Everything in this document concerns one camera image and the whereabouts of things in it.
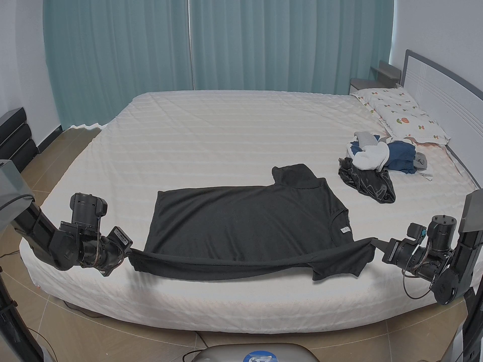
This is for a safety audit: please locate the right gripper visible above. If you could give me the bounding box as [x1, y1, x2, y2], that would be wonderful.
[383, 239, 421, 274]

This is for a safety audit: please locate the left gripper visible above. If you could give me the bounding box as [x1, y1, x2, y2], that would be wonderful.
[101, 226, 133, 268]

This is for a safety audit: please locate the black T-shirt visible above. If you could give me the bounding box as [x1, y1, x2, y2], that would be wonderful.
[130, 163, 378, 282]

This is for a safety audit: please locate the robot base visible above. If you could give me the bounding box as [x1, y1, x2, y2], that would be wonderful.
[192, 343, 321, 362]

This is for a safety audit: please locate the pile of clothes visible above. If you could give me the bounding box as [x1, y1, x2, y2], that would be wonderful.
[346, 131, 434, 182]

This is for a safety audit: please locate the bed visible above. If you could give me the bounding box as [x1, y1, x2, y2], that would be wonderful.
[19, 49, 483, 335]

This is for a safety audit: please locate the black satin garment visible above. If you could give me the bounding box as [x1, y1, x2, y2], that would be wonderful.
[338, 158, 396, 204]

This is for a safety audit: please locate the white printed pillow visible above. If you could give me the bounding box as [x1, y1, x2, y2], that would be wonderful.
[350, 86, 451, 144]

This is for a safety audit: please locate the black chest of drawers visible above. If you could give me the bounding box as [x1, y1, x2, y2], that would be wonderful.
[0, 107, 38, 172]

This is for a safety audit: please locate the grey bedside table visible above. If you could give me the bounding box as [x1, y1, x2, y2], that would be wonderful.
[350, 60, 401, 95]

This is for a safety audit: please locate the blue-green curtain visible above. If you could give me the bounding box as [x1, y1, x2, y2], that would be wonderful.
[189, 0, 395, 95]
[43, 0, 197, 129]

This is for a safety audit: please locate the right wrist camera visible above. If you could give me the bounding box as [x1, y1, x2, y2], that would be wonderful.
[407, 223, 428, 246]

